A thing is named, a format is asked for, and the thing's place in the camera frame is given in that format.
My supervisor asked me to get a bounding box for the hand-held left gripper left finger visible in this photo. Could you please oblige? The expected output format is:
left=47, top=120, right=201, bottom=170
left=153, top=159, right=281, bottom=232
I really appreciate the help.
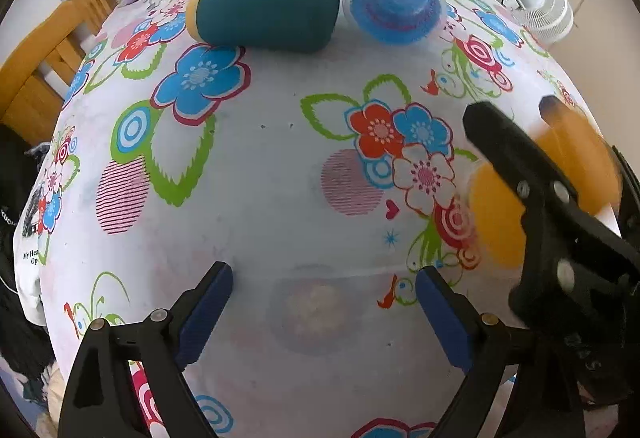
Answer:
left=57, top=262, right=234, bottom=438

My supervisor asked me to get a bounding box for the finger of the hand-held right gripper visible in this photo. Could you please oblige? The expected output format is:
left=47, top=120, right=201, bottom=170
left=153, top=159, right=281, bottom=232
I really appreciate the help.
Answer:
left=462, top=102, right=640, bottom=334
left=539, top=95, right=640, bottom=239

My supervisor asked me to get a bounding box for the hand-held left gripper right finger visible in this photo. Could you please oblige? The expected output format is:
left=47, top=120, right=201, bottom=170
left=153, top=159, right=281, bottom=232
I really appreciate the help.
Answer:
left=415, top=266, right=586, bottom=438

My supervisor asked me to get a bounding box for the orange cup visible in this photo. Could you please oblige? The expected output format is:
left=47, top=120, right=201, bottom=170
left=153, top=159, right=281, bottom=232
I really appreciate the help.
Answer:
left=467, top=110, right=624, bottom=269

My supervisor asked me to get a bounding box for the blue cup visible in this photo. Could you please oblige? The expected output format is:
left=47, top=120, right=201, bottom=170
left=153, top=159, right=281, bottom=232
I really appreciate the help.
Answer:
left=342, top=0, right=447, bottom=46

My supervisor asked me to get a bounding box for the teal cup with yellow rim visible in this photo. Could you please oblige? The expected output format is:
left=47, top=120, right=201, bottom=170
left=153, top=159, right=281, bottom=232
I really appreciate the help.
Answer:
left=186, top=0, right=341, bottom=54

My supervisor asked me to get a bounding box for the floral tablecloth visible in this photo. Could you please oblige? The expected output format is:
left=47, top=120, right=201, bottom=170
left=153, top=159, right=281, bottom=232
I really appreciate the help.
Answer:
left=14, top=0, right=626, bottom=438

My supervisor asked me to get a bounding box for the white printed garment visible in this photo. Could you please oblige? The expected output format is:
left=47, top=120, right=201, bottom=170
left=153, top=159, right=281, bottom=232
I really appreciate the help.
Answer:
left=14, top=178, right=52, bottom=330

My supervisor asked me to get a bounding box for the black garment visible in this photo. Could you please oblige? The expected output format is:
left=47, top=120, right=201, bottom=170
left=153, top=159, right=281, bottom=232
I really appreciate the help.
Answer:
left=0, top=123, right=57, bottom=381

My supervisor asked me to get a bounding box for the wooden chair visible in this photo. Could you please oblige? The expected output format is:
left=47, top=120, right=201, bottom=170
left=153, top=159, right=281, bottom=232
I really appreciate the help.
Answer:
left=0, top=0, right=119, bottom=129

